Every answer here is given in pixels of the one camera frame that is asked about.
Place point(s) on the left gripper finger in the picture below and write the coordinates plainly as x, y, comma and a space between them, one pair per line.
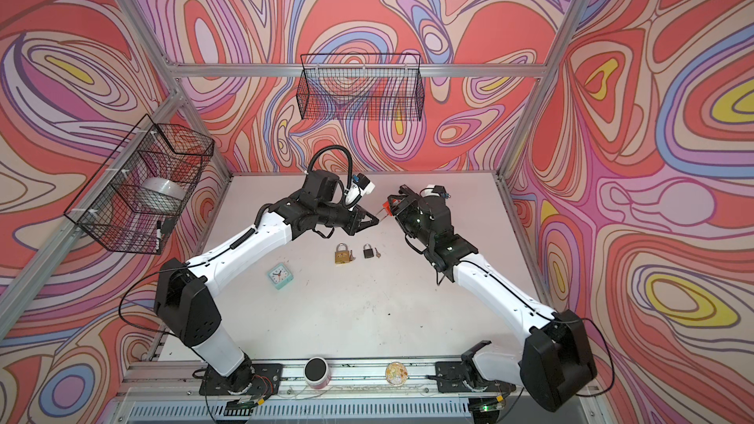
363, 225
366, 219

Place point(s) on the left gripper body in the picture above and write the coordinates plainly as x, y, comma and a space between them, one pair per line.
339, 217

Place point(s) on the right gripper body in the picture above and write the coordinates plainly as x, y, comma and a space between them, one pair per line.
409, 221

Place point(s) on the small black padlock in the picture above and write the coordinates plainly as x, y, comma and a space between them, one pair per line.
370, 252

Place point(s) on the brass padlock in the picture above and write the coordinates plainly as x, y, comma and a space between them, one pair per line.
343, 255

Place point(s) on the red padlock with keys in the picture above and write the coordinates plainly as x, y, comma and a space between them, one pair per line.
386, 210

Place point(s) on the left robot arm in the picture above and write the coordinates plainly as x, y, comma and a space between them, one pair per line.
186, 292

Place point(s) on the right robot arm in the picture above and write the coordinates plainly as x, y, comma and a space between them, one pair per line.
556, 361

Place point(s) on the mint green alarm clock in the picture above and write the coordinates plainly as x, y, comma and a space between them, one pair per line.
280, 276

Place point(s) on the black marker in basket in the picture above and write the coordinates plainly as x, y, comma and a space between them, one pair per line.
158, 235

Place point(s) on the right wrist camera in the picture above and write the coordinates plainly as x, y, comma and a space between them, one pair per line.
435, 190

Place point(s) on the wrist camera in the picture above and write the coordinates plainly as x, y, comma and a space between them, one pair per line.
435, 190
360, 186

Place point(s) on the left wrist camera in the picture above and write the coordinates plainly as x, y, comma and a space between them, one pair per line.
360, 186

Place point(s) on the black wire basket back wall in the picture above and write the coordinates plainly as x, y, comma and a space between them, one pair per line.
366, 86

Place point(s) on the black wire basket wall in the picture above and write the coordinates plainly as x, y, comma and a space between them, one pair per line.
366, 86
151, 174

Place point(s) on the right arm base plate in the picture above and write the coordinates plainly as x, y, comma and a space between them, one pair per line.
460, 376

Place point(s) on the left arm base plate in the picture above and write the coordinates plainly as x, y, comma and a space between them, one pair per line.
256, 380

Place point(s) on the black wire basket left wall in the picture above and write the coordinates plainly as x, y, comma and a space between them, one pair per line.
151, 174

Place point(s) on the aluminium front rail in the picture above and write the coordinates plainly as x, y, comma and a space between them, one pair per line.
178, 381

